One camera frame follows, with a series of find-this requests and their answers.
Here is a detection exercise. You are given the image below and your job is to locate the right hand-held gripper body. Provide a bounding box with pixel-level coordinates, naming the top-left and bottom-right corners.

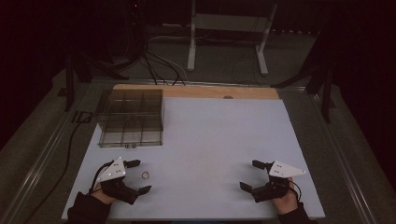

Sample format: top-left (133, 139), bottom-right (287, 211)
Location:
top-left (250, 160), bottom-right (307, 203)

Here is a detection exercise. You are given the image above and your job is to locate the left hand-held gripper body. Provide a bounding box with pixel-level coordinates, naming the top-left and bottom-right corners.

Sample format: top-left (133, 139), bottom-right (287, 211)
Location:
top-left (95, 156), bottom-right (140, 205)

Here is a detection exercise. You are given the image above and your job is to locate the clear compartment storage box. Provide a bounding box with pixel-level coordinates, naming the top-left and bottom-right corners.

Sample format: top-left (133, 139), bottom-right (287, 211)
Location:
top-left (94, 89), bottom-right (164, 148)

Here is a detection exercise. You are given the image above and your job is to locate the person's left hand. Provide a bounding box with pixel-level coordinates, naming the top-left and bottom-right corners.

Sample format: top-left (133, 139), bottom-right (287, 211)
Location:
top-left (91, 182), bottom-right (118, 206)

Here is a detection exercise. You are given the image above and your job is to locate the person's right hand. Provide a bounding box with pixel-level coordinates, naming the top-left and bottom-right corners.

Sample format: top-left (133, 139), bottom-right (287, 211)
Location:
top-left (271, 177), bottom-right (300, 216)

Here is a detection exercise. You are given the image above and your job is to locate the white table mat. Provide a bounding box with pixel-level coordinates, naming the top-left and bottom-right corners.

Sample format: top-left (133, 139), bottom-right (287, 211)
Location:
top-left (61, 96), bottom-right (326, 221)

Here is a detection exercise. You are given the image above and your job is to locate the black tripod stand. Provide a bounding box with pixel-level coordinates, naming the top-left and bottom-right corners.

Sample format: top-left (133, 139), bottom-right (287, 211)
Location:
top-left (57, 43), bottom-right (131, 113)
top-left (270, 29), bottom-right (338, 124)

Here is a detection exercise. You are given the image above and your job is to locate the white metal stand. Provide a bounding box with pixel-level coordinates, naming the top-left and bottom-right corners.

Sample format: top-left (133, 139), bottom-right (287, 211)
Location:
top-left (186, 0), bottom-right (279, 77)

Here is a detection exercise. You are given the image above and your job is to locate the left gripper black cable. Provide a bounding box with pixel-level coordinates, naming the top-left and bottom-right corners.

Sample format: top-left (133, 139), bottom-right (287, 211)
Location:
top-left (88, 160), bottom-right (115, 196)

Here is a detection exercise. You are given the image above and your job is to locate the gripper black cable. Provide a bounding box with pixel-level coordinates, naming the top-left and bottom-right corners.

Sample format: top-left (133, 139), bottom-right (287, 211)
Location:
top-left (287, 179), bottom-right (303, 203)
top-left (88, 160), bottom-right (115, 196)

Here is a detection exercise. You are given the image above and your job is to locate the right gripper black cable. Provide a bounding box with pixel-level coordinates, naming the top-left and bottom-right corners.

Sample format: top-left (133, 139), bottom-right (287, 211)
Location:
top-left (287, 179), bottom-right (303, 203)

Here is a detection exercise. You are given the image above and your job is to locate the black floor cable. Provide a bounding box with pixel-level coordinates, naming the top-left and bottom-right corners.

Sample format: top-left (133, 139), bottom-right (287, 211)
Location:
top-left (21, 110), bottom-right (94, 224)

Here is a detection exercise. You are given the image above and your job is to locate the aluminium frame rail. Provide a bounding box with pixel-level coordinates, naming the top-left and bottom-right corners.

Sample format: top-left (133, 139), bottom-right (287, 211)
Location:
top-left (309, 92), bottom-right (379, 224)
top-left (0, 83), bottom-right (92, 224)

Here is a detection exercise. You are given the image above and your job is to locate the bundle of dark cables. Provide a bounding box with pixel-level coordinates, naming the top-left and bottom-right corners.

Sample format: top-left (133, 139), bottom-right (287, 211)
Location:
top-left (122, 0), bottom-right (189, 87)

